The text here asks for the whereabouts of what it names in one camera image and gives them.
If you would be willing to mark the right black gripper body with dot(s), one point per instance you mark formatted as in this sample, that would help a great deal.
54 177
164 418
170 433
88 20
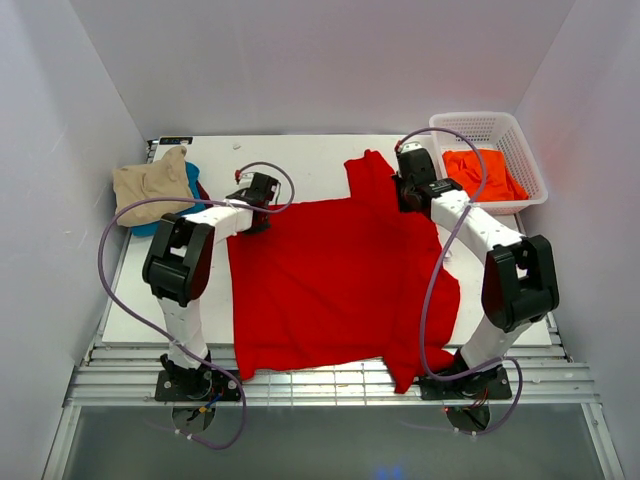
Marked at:
410 198

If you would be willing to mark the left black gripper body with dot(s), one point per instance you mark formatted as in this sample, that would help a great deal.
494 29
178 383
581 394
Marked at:
257 223

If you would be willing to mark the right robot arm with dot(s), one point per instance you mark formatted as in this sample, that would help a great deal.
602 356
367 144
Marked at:
519 281

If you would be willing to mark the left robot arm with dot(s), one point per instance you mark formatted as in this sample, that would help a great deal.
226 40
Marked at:
178 266

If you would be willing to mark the orange t shirt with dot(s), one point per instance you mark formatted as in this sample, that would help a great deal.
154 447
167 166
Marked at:
465 168

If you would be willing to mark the dark red folded t shirt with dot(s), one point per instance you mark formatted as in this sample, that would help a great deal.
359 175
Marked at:
202 192

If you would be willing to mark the beige folded t shirt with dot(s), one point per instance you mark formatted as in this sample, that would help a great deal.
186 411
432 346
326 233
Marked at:
163 178

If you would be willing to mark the white plastic basket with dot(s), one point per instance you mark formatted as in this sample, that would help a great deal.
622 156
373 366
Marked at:
499 131

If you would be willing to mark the blue label sticker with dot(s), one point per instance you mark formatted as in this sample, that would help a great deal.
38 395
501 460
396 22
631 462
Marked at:
175 141

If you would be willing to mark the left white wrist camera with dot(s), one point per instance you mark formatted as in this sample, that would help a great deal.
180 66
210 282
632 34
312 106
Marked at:
244 178

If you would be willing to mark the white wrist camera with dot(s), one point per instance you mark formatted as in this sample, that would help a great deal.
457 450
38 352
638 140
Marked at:
244 178
408 147

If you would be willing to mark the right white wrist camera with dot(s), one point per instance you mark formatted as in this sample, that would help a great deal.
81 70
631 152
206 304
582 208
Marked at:
408 147

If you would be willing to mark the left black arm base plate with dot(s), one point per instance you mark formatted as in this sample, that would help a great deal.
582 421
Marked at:
204 387

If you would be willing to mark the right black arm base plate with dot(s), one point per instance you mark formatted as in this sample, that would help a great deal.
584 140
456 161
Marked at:
490 385

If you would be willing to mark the aluminium frame rail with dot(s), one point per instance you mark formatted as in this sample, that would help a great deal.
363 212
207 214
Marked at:
121 376

